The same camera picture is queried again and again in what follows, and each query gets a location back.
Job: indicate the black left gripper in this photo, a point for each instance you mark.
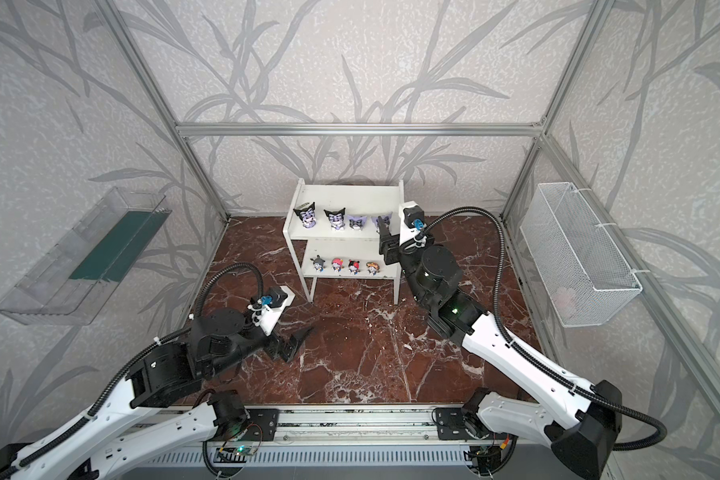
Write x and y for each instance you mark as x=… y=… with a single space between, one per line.
x=282 y=345

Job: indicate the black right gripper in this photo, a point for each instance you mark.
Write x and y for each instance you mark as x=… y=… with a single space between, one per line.
x=390 y=243

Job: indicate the purple hat figure toy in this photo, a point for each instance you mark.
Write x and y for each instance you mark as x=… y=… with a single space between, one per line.
x=380 y=220

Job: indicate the purple winged figure toy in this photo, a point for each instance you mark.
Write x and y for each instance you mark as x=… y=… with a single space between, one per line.
x=357 y=222

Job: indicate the red black blue toy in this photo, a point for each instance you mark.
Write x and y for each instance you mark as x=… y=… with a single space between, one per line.
x=354 y=266

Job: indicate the black purple figure toy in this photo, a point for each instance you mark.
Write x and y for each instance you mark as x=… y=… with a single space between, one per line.
x=336 y=219
x=306 y=213

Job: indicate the pink red blue toy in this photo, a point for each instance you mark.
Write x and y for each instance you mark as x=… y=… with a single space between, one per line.
x=337 y=265

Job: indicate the grey blue penguin toy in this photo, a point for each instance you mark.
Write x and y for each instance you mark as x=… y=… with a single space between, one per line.
x=318 y=263

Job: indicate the orange blue round toy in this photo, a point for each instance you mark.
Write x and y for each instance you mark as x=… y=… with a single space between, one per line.
x=373 y=268

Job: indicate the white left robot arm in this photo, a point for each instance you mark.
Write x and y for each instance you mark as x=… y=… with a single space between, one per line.
x=157 y=402

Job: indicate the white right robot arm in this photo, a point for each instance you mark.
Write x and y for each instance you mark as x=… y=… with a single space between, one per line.
x=582 y=423

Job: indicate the white two-tier shelf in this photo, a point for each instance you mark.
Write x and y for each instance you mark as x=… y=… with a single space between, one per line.
x=363 y=200

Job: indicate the pink toy in basket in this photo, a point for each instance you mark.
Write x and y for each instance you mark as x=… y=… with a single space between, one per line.
x=565 y=300

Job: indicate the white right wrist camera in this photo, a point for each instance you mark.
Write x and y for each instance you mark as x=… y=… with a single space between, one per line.
x=412 y=223

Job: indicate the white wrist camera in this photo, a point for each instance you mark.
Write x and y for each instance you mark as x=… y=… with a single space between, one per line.
x=267 y=310
x=412 y=223

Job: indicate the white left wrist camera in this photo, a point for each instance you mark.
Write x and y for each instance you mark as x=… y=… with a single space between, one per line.
x=267 y=310

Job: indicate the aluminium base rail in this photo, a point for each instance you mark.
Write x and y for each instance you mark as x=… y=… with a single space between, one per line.
x=408 y=423

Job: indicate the white wire mesh basket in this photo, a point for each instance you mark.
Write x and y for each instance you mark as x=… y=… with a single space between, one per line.
x=571 y=247

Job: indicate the aluminium frame horizontal bar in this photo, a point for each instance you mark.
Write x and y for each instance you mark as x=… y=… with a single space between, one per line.
x=195 y=129

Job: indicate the clear plastic wall bin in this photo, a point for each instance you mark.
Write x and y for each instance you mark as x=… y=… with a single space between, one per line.
x=71 y=283

